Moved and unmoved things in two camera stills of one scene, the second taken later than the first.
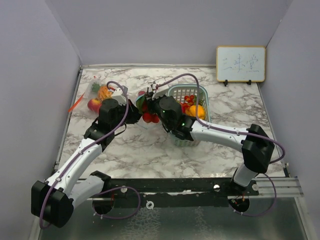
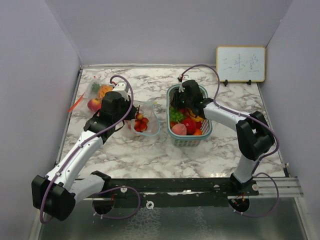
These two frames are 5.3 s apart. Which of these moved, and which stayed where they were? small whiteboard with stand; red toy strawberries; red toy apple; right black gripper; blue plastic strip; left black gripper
Moved: blue plastic strip; right black gripper; red toy strawberries
Stayed: red toy apple; left black gripper; small whiteboard with stand
